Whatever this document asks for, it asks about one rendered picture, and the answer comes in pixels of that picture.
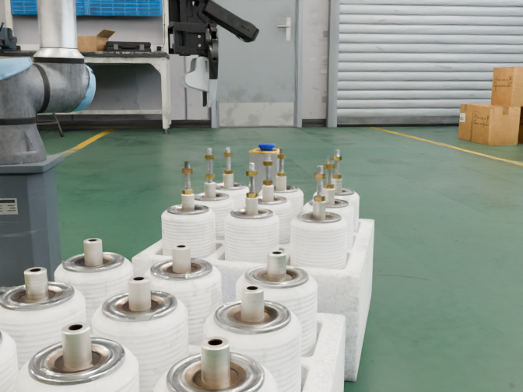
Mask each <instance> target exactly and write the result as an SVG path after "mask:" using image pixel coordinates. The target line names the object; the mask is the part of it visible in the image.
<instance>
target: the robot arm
mask: <svg viewBox="0 0 523 392"><path fill-rule="evenodd" d="M193 2H195V3H194V5H193ZM168 6H169V26H168V27H167V32H168V54H178V55H179V56H191V55H198V58H193V59H192V60H191V62H190V70H189V71H188V72H186V73H184V74H183V75H181V76H180V77H179V83H180V85H181V86H183V87H186V88H189V89H194V90H197V91H200V92H201V99H202V106H203V107H205V106H206V104H207V107H211V106H212V103H213V101H214V99H215V98H216V87H217V79H218V66H219V53H218V46H219V38H218V30H217V28H216V27H217V24H218V25H219V26H221V27H222V28H224V29H226V30H228V31H230V32H231V33H233V34H234V35H236V37H237V38H239V39H240V40H242V41H243V42H246V43H249V42H252V41H255V39H256V37H257V35H258V33H259V29H258V28H256V26H255V25H253V24H252V23H250V22H248V21H247V20H243V19H242V18H240V17H239V16H236V15H235V14H233V13H232V12H230V11H229V10H227V9H225V8H224V7H222V6H221V5H219V4H217V3H215V2H214V1H212V0H168ZM37 14H38V28H39V41H40V49H39V51H38V52H37V53H36V54H35V55H34V56H33V63H32V61H31V59H30V58H29V57H22V58H5V59H0V165H16V164H25V163H37V162H41V161H45V160H46V159H47V152H46V149H45V147H44V143H43V142H42V139H41V137H40V134H39V132H38V130H37V125H36V114H49V113H66V114H68V113H71V112H76V111H81V110H85V109H86V108H87V107H88V106H89V105H90V103H91V102H92V100H93V97H94V94H95V90H96V80H95V76H94V74H93V71H92V69H91V68H90V67H88V66H87V65H85V59H84V57H83V56H82V55H81V54H80V53H79V51H78V48H77V29H76V10H75V0H37ZM170 34H173V40H174V43H173V44H172V48H170Z"/></svg>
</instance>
